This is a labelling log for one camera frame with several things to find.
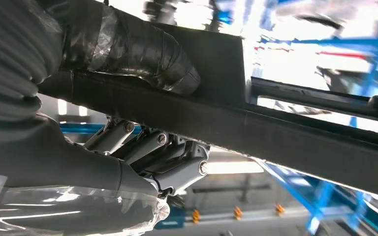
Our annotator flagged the blue metal shelf rack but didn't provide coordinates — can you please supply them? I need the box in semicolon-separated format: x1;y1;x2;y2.
259;0;378;98
255;159;378;236

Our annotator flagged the ceiling light strip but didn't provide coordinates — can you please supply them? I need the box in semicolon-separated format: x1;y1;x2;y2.
205;161;265;175

